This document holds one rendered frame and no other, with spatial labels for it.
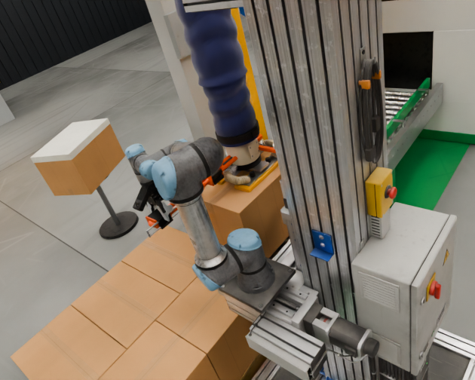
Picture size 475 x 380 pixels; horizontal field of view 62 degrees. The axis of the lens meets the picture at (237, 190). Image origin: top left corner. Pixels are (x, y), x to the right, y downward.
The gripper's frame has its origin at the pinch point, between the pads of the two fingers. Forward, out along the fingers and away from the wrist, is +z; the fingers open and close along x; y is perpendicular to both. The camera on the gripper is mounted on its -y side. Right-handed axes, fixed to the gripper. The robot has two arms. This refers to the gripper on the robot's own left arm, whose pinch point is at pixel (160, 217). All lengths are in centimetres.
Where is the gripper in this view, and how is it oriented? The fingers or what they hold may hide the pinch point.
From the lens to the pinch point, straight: 179.2
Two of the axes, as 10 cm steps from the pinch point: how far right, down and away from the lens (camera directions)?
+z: 2.4, 8.0, 5.6
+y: 6.2, -5.7, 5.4
